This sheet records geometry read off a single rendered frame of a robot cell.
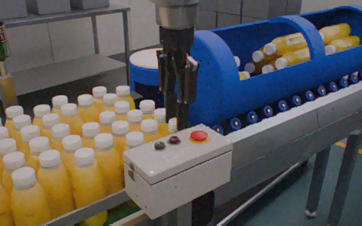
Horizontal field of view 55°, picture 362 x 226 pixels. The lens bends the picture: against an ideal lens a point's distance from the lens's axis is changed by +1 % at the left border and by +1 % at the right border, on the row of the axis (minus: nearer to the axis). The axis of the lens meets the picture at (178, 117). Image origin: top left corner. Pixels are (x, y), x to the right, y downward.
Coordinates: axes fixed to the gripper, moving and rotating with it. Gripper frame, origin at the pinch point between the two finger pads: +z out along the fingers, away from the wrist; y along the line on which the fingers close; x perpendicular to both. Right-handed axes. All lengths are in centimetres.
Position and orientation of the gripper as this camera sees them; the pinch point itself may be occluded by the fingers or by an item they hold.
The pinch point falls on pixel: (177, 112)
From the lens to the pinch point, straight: 81.7
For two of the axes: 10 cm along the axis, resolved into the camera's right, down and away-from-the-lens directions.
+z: 0.0, 9.0, 4.4
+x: -8.0, 2.6, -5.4
